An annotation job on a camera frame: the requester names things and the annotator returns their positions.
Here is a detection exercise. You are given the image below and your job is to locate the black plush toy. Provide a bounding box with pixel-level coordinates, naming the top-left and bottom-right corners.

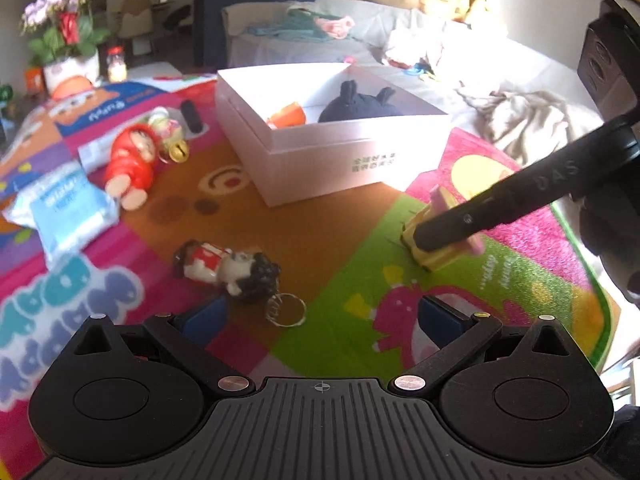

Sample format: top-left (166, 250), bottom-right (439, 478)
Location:
top-left (317, 80), bottom-right (399, 124)

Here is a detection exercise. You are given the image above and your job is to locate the beige blanket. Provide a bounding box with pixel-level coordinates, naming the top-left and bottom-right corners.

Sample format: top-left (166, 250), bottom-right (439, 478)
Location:
top-left (457, 89), bottom-right (603, 167)

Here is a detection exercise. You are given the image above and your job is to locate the white cardboard box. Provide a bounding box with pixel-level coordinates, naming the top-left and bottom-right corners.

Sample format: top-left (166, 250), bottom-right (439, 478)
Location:
top-left (215, 62), bottom-right (453, 208)

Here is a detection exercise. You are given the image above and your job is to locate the yellow toy car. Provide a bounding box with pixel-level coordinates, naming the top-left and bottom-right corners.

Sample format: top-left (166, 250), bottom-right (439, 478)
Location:
top-left (400, 185), bottom-right (485, 273)

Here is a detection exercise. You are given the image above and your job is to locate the white low table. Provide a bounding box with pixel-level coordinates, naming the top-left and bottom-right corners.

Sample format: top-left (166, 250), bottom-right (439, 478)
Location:
top-left (120, 61), bottom-right (182, 84)

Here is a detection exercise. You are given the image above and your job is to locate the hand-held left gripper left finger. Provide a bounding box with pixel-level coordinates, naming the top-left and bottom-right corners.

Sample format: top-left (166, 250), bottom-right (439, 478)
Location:
top-left (74, 296), bottom-right (255, 395)

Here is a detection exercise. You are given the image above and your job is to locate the black cylinder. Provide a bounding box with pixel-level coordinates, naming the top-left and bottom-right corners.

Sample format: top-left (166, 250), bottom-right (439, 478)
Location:
top-left (180, 100), bottom-right (204, 136)

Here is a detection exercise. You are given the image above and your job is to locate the dining chair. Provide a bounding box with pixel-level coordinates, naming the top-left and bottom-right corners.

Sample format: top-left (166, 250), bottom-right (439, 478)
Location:
top-left (117, 0), bottom-right (156, 56)

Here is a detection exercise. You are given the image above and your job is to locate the red doll figurine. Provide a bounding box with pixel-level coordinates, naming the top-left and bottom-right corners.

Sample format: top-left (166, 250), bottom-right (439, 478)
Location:
top-left (104, 125), bottom-right (157, 212)

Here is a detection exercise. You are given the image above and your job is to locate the white clothing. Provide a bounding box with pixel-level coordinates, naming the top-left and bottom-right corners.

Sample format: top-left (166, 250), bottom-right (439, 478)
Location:
top-left (382, 22), bottom-right (508, 73)

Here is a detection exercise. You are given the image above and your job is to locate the pink garment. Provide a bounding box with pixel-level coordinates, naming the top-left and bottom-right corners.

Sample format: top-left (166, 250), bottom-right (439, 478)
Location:
top-left (312, 15), bottom-right (357, 40)

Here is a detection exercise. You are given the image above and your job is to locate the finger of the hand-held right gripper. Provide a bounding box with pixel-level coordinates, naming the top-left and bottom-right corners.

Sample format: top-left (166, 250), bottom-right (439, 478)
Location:
top-left (415, 115), bottom-right (638, 254)

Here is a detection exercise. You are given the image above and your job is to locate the keychain figurine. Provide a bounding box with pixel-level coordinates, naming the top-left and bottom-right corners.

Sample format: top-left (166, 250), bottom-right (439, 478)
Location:
top-left (172, 240), bottom-right (307, 329)

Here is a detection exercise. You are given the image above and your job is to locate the orange round toy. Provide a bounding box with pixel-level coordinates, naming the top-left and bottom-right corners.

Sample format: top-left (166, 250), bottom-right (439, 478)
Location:
top-left (50, 76), bottom-right (97, 101)

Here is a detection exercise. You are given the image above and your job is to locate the blue plastic packet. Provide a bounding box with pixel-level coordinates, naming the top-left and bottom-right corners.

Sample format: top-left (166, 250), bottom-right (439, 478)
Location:
top-left (2, 160), bottom-right (122, 267)

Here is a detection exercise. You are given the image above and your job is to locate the white covered sofa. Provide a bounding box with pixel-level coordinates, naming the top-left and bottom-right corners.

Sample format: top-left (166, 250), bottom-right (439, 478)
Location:
top-left (221, 0), bottom-right (608, 173)

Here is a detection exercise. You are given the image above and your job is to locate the teal clothing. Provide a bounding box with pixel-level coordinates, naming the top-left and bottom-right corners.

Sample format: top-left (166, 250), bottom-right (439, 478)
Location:
top-left (245, 7), bottom-right (333, 43)

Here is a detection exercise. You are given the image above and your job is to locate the small colourful toy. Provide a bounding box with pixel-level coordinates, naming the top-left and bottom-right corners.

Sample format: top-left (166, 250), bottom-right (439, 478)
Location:
top-left (400, 62), bottom-right (443, 83)

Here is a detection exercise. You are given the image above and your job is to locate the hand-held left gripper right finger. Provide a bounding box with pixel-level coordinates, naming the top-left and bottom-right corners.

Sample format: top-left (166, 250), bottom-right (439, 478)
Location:
top-left (392, 295), bottom-right (573, 396)

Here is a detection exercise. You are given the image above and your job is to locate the colourful cartoon play mat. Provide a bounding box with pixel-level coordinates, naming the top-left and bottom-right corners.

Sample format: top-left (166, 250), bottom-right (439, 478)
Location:
top-left (0, 62), bottom-right (620, 480)

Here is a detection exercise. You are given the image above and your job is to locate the glass jar with red lid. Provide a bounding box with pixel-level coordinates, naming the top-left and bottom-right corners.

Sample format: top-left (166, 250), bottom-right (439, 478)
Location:
top-left (106, 46), bottom-right (129, 84)

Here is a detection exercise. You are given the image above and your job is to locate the small doll with bell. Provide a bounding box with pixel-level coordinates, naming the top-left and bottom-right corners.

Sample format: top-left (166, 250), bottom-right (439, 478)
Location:
top-left (149, 106), bottom-right (192, 165)

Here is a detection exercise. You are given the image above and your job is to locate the potted purple orchid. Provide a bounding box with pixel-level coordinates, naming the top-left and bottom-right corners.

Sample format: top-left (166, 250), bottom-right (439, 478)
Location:
top-left (20, 0), bottom-right (112, 92)

